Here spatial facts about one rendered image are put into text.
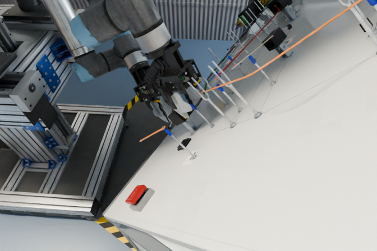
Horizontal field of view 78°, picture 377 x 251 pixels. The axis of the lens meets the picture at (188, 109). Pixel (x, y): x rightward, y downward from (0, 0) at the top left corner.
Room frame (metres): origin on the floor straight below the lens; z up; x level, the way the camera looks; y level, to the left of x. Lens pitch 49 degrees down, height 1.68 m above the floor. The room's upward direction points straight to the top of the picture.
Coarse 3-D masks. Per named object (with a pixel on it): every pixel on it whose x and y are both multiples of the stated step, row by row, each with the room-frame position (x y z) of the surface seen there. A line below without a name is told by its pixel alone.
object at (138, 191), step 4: (136, 188) 0.23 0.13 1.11; (140, 188) 0.22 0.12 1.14; (144, 188) 0.22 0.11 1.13; (132, 192) 0.22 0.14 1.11; (136, 192) 0.21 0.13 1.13; (140, 192) 0.21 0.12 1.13; (144, 192) 0.22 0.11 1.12; (128, 196) 0.22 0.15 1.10; (132, 196) 0.21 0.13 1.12; (136, 196) 0.20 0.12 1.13; (140, 196) 0.21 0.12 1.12; (128, 200) 0.20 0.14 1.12; (132, 200) 0.19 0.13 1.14; (136, 200) 0.20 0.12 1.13
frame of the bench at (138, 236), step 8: (128, 232) 0.20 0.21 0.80; (136, 232) 0.20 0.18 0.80; (144, 232) 0.20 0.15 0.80; (128, 240) 0.22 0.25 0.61; (136, 240) 0.18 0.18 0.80; (144, 240) 0.18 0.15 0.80; (152, 240) 0.18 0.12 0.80; (136, 248) 0.21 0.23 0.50; (144, 248) 0.16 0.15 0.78; (152, 248) 0.15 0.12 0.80; (160, 248) 0.15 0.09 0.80
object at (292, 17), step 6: (276, 0) 0.81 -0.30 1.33; (282, 0) 0.81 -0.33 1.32; (288, 0) 0.83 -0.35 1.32; (270, 6) 0.83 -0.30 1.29; (282, 6) 0.80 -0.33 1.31; (288, 6) 0.83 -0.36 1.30; (276, 12) 0.81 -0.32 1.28; (288, 12) 0.81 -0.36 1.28; (288, 18) 0.81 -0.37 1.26; (294, 18) 0.79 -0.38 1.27
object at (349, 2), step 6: (342, 0) 0.30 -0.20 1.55; (348, 0) 0.31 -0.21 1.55; (348, 6) 0.30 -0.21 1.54; (354, 6) 0.30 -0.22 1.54; (354, 12) 0.30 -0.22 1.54; (360, 18) 0.29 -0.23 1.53; (366, 24) 0.29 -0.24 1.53; (366, 30) 0.28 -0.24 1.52; (372, 30) 0.28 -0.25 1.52; (372, 36) 0.28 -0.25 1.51
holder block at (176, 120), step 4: (172, 112) 0.45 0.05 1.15; (176, 112) 0.43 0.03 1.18; (168, 116) 0.45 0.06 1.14; (172, 116) 0.44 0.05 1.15; (176, 116) 0.43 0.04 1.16; (180, 116) 0.42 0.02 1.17; (172, 120) 0.44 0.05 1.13; (176, 120) 0.43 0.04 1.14; (180, 120) 0.42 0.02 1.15; (184, 120) 0.41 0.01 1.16; (176, 124) 0.43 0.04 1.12
